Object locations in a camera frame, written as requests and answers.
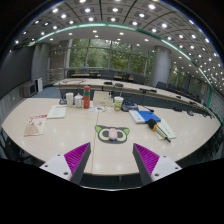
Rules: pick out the white cardboard box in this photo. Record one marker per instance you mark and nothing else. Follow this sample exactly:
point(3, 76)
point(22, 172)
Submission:
point(101, 99)

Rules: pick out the cat face mouse pad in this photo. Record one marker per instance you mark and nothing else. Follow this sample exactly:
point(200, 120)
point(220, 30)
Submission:
point(101, 135)

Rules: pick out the white paper cup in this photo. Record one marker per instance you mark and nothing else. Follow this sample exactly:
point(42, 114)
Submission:
point(69, 100)

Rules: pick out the grey low cabinet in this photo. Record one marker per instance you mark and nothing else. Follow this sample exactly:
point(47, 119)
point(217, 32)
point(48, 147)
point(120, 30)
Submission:
point(29, 89)

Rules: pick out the dark office chairs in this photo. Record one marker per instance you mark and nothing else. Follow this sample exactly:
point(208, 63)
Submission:
point(138, 79)

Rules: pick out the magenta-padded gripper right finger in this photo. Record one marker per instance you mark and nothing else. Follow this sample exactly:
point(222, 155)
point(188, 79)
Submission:
point(165, 166)

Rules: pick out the long curved conference desk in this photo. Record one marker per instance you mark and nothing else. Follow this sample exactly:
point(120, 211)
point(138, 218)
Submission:
point(96, 84)

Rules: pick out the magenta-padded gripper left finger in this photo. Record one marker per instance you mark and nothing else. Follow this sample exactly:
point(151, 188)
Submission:
point(56, 165)

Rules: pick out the white paper booklet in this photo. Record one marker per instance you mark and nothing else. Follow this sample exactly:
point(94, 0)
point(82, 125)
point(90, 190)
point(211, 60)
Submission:
point(56, 112)

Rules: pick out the blue and white book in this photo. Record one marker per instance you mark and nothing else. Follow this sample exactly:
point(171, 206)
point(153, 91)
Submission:
point(145, 116)

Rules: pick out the red thermos bottle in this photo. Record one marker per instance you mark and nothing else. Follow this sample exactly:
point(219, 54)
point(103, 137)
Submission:
point(86, 98)

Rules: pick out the white lidded mug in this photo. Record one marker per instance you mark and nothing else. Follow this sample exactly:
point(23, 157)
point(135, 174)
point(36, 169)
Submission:
point(78, 101)

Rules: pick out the black microphone with yellow band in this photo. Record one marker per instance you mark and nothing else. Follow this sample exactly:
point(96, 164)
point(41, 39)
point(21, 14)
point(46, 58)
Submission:
point(152, 124)

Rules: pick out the dark conference microphone unit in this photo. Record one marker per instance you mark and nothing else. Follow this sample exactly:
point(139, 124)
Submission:
point(130, 106)

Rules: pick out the colourful printed leaflet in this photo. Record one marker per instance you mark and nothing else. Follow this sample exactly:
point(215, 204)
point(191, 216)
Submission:
point(100, 109)

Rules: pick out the ceiling lights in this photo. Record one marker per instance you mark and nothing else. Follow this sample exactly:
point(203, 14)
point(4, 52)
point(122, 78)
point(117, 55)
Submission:
point(115, 10)

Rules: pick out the red and white brochure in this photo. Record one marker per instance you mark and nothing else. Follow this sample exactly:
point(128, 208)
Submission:
point(35, 126)

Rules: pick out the printed drink cup with straw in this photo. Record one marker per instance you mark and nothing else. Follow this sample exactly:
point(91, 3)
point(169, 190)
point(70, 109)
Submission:
point(118, 104)

